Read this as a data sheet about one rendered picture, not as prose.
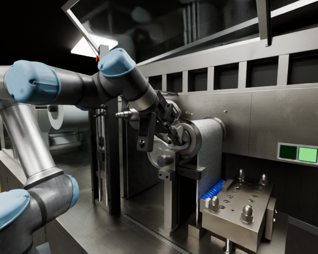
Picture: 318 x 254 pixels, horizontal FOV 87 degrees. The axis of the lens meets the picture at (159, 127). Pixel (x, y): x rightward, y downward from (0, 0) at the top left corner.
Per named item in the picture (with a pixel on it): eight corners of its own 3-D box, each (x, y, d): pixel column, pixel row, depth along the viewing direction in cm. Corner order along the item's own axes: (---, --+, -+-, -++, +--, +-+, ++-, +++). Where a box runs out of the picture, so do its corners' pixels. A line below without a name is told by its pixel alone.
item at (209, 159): (196, 202, 61) (197, 153, 59) (219, 181, 79) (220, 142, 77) (197, 203, 61) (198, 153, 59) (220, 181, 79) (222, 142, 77)
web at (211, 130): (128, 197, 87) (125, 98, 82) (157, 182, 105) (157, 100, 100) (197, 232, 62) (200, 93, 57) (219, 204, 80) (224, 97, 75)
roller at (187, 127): (168, 151, 66) (169, 122, 65) (199, 141, 86) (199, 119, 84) (195, 157, 59) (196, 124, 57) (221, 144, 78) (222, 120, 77)
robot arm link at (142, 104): (141, 101, 41) (119, 102, 46) (150, 113, 44) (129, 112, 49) (154, 79, 44) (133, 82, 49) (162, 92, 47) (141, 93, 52)
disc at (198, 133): (166, 154, 67) (166, 118, 66) (167, 154, 68) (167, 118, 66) (200, 162, 58) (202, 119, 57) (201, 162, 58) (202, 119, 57)
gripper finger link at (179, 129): (192, 134, 60) (177, 118, 55) (186, 148, 57) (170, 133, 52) (184, 134, 62) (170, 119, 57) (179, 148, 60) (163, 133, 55)
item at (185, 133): (193, 140, 57) (179, 154, 61) (195, 139, 59) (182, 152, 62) (179, 124, 60) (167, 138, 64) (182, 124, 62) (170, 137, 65)
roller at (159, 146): (147, 164, 75) (147, 137, 73) (178, 152, 94) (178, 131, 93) (169, 170, 67) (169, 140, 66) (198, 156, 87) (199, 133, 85)
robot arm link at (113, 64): (98, 57, 42) (125, 40, 39) (125, 89, 49) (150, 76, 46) (89, 74, 37) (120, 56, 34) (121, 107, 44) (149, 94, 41)
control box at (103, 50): (95, 65, 97) (94, 47, 96) (107, 66, 100) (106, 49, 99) (97, 62, 91) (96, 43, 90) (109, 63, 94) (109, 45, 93)
